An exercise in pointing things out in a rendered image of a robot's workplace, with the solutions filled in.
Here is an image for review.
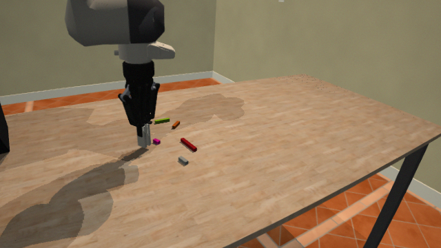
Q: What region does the grey rectangular bar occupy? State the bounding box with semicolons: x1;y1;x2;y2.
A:
178;156;188;165

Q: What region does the orange rod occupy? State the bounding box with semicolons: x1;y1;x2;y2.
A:
172;121;180;129

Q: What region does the red rod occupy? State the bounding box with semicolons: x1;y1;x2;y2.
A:
181;138;197;152

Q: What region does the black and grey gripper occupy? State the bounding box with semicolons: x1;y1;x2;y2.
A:
118;61;160;148

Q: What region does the small magenta block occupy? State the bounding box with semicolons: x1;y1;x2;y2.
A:
153;138;161;145

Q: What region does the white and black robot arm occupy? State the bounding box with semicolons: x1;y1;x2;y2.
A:
65;0;175;64

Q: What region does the lime green rod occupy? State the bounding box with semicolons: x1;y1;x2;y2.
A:
154;118;170;124

